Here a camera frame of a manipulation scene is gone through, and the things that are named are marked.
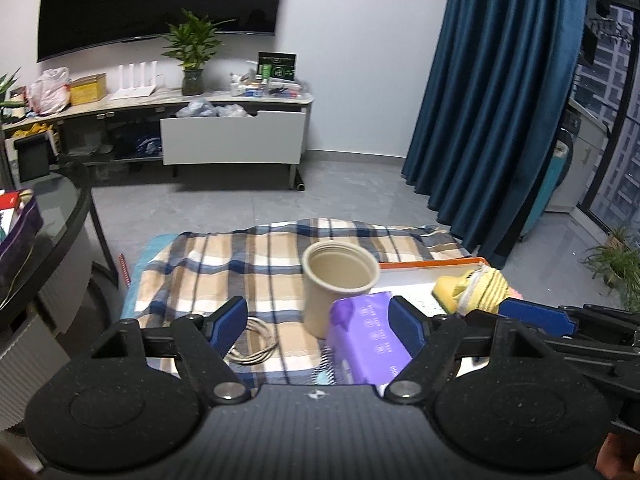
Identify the yellow cloth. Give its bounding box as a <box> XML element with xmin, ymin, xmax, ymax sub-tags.
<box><xmin>432</xmin><ymin>272</ymin><xmax>478</xmax><ymax>314</ymax></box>

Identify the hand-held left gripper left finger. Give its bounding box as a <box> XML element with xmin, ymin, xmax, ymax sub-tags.
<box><xmin>90</xmin><ymin>296</ymin><xmax>250</xmax><ymax>405</ymax></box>

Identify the teal suitcase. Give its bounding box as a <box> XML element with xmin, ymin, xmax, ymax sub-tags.
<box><xmin>520</xmin><ymin>130</ymin><xmax>576</xmax><ymax>241</ymax></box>

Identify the white plastic bag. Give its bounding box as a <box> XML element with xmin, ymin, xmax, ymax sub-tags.
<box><xmin>26</xmin><ymin>66</ymin><xmax>71</xmax><ymax>116</ymax></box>

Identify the person's right hand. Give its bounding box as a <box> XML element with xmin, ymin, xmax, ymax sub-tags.
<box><xmin>597</xmin><ymin>432</ymin><xmax>640</xmax><ymax>480</ymax></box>

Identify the yellow box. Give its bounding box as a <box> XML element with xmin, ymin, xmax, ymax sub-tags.
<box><xmin>69</xmin><ymin>73</ymin><xmax>108</xmax><ymax>107</ymax></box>

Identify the blue curtain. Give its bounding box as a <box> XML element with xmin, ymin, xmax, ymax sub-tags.
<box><xmin>400</xmin><ymin>0</ymin><xmax>590</xmax><ymax>268</ymax></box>

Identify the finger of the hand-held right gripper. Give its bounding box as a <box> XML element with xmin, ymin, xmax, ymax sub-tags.
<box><xmin>499</xmin><ymin>298</ymin><xmax>640</xmax><ymax>337</ymax></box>
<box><xmin>464</xmin><ymin>309</ymin><xmax>506</xmax><ymax>331</ymax></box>

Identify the beige cup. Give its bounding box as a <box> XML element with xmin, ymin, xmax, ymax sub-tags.
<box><xmin>301</xmin><ymin>241</ymin><xmax>381</xmax><ymax>340</ymax></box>

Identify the plaid blanket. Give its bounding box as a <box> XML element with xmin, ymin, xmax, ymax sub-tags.
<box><xmin>122</xmin><ymin>217</ymin><xmax>473</xmax><ymax>386</ymax></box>

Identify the purple patterned tray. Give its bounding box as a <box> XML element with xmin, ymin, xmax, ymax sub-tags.
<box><xmin>0</xmin><ymin>188</ymin><xmax>45</xmax><ymax>291</ymax></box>

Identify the television stand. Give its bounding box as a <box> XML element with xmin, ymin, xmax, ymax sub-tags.
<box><xmin>2</xmin><ymin>87</ymin><xmax>316</xmax><ymax>191</ymax></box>

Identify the leafy potted plant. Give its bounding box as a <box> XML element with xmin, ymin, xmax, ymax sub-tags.
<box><xmin>0</xmin><ymin>67</ymin><xmax>27</xmax><ymax>123</ymax></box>

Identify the white washing machine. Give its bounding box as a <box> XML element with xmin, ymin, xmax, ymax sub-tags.
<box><xmin>545</xmin><ymin>100</ymin><xmax>612</xmax><ymax>213</ymax></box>

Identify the orange white cardboard box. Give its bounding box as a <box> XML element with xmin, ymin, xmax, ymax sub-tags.
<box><xmin>375</xmin><ymin>256</ymin><xmax>526</xmax><ymax>396</ymax></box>

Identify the balcony window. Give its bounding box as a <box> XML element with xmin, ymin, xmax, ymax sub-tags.
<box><xmin>575</xmin><ymin>0</ymin><xmax>640</xmax><ymax>231</ymax></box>

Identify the purple tissue pack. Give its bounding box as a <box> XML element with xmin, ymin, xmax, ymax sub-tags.
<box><xmin>327</xmin><ymin>291</ymin><xmax>416</xmax><ymax>386</ymax></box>

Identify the light blue mat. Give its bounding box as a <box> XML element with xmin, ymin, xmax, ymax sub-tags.
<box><xmin>122</xmin><ymin>232</ymin><xmax>176</xmax><ymax>311</ymax></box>

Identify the black television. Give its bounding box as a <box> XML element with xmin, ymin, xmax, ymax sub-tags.
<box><xmin>37</xmin><ymin>0</ymin><xmax>287</xmax><ymax>63</ymax></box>

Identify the green black box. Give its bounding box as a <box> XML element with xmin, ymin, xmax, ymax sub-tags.
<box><xmin>256</xmin><ymin>51</ymin><xmax>298</xmax><ymax>83</ymax></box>

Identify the white drawer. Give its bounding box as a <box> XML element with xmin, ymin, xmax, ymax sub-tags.
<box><xmin>160</xmin><ymin>109</ymin><xmax>307</xmax><ymax>167</ymax></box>

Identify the round black coffee table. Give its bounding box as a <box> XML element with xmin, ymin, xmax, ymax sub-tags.
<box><xmin>0</xmin><ymin>162</ymin><xmax>121</xmax><ymax>428</ymax></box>

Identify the potted plant in dark vase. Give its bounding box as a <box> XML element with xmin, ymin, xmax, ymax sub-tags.
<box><xmin>161</xmin><ymin>8</ymin><xmax>236</xmax><ymax>97</ymax></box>

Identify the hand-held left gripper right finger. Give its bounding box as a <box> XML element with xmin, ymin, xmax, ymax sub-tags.
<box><xmin>384</xmin><ymin>296</ymin><xmax>551</xmax><ymax>405</ymax></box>

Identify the white coiled cable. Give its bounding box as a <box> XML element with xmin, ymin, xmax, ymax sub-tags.
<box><xmin>222</xmin><ymin>316</ymin><xmax>279</xmax><ymax>365</ymax></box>

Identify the clear organizer tray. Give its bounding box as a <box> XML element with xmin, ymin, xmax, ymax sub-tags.
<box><xmin>230</xmin><ymin>72</ymin><xmax>307</xmax><ymax>99</ymax></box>

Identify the black square box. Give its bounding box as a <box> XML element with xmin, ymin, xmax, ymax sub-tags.
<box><xmin>14</xmin><ymin>135</ymin><xmax>52</xmax><ymax>183</ymax></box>

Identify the bluish plastic bag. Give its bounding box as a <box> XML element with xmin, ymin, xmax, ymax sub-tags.
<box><xmin>175</xmin><ymin>99</ymin><xmax>217</xmax><ymax>118</ymax></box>

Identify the white router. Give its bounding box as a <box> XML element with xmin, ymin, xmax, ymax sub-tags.
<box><xmin>110</xmin><ymin>60</ymin><xmax>157</xmax><ymax>101</ymax></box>

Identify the balcony potted plant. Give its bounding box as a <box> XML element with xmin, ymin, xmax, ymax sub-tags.
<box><xmin>582</xmin><ymin>227</ymin><xmax>640</xmax><ymax>311</ymax></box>

